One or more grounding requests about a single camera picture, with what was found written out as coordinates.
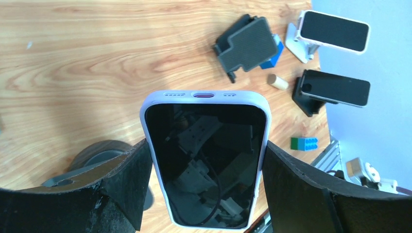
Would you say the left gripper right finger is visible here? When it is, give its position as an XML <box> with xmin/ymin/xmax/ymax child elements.
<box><xmin>262</xmin><ymin>142</ymin><xmax>412</xmax><ymax>233</ymax></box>

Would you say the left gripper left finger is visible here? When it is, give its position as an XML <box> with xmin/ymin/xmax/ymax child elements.
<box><xmin>0</xmin><ymin>140</ymin><xmax>153</xmax><ymax>233</ymax></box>

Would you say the phone with lavender case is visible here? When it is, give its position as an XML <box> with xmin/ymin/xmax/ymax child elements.
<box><xmin>140</xmin><ymin>90</ymin><xmax>272</xmax><ymax>231</ymax></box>

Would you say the round black phone stand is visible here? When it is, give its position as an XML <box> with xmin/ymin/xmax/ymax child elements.
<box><xmin>42</xmin><ymin>140</ymin><xmax>155</xmax><ymax>211</ymax></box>

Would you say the phone with white edge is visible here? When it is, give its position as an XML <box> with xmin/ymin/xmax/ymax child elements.
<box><xmin>301</xmin><ymin>69</ymin><xmax>371</xmax><ymax>107</ymax></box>

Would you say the white phone stand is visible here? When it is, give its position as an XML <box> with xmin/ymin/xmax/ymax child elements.
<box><xmin>285</xmin><ymin>23</ymin><xmax>320</xmax><ymax>64</ymax></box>

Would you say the black clamp phone holder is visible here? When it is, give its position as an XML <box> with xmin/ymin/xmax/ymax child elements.
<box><xmin>213</xmin><ymin>14</ymin><xmax>279</xmax><ymax>83</ymax></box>

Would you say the phone with pink case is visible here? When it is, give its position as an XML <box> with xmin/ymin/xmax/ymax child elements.
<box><xmin>295</xmin><ymin>10</ymin><xmax>370</xmax><ymax>54</ymax></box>

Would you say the blue lego brick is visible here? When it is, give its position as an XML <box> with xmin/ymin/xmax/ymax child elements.
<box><xmin>290</xmin><ymin>137</ymin><xmax>318</xmax><ymax>151</ymax></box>

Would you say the small wooden cylinder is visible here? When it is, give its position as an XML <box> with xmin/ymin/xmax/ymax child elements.
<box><xmin>267</xmin><ymin>74</ymin><xmax>289</xmax><ymax>90</ymax></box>

